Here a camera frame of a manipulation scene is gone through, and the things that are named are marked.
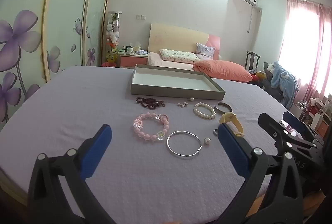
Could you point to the grey cuff bangle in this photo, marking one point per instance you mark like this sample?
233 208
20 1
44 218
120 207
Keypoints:
227 105

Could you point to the flower print sliding wardrobe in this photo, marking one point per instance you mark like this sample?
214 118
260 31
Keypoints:
31 32

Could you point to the white mug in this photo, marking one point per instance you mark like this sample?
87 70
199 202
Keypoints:
129 50

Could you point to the silver bangle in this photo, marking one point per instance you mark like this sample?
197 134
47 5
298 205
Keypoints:
170 147

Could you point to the blue fleece garment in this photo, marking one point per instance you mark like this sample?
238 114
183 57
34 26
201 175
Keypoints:
285 81

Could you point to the white floral pillow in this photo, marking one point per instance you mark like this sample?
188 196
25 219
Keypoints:
179 56

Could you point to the white storage rack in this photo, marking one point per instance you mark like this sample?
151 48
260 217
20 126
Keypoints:
317 112

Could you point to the black wooden chair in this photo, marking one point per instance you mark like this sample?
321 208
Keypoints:
252 59

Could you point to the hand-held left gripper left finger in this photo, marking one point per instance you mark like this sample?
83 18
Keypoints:
96 151

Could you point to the air conditioner pipe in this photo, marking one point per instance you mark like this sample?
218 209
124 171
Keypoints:
250 19

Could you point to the orange quilt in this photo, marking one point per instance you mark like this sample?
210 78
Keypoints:
223 69

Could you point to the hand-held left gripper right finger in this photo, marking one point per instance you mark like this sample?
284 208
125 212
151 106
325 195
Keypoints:
230 147

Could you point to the pink nightstand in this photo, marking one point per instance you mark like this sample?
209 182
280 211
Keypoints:
133 61

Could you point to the pink curtain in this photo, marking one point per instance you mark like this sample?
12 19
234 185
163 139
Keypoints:
311 53

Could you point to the grey cardboard tray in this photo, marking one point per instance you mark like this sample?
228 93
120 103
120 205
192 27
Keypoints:
176 82

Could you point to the wall switch plate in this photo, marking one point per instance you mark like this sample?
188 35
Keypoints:
140 16

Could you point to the dark office chair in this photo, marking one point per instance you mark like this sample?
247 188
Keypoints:
272 86

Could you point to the colourful toys pile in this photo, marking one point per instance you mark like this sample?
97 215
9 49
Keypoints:
258 75

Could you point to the bed with cream headboard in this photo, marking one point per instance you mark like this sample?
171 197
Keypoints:
176 37

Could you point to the yellow watch band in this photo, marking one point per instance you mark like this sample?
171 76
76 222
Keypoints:
234 123

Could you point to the cluster of small silver beads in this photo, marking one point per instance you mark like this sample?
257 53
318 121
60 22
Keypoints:
182 104

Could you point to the clear tube of plush toys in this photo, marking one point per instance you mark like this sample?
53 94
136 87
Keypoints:
113 32

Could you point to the lilac patterned pillow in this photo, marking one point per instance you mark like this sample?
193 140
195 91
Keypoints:
205 50

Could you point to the yellow plush toy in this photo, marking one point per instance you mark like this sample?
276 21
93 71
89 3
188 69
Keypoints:
112 55

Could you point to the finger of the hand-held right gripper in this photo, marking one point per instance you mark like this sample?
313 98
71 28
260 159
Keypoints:
275 130
297 120

